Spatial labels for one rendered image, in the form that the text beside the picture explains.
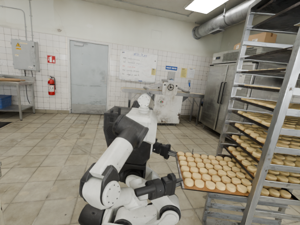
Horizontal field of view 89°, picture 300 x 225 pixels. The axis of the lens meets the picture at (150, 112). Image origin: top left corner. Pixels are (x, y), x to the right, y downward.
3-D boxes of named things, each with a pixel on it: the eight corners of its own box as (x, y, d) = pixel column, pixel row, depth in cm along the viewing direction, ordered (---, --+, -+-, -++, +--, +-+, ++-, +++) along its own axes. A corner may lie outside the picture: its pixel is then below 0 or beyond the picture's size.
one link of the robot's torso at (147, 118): (97, 170, 84) (98, 106, 75) (114, 143, 117) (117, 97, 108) (151, 177, 83) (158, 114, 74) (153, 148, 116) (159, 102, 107)
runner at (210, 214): (205, 216, 128) (206, 213, 128) (204, 213, 131) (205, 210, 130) (283, 226, 126) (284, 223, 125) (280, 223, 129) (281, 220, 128)
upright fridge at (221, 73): (266, 149, 335) (297, 51, 287) (232, 150, 313) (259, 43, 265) (223, 127, 467) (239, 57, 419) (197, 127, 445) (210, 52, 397)
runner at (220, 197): (209, 198, 124) (210, 195, 123) (208, 195, 127) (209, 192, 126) (289, 208, 122) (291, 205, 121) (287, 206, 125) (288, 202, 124)
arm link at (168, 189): (176, 199, 79) (156, 206, 74) (166, 187, 88) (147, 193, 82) (179, 179, 76) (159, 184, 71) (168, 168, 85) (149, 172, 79)
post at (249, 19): (202, 223, 133) (252, 2, 94) (201, 220, 136) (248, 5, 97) (205, 223, 133) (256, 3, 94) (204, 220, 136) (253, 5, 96)
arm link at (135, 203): (139, 207, 73) (122, 213, 63) (135, 188, 78) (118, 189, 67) (150, 203, 72) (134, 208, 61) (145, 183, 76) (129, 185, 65)
